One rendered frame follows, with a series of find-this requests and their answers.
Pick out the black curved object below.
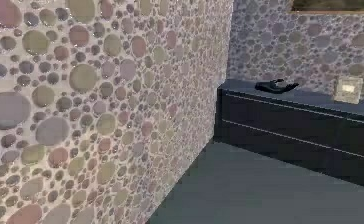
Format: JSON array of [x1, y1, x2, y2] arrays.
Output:
[[254, 78, 300, 94]]

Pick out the black chest of drawers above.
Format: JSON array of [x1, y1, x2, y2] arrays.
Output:
[[213, 78, 364, 189]]

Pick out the pale square box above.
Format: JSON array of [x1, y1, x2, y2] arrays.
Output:
[[333, 76, 364, 105]]

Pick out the wood framed wall picture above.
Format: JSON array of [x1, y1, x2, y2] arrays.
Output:
[[288, 0, 364, 15]]

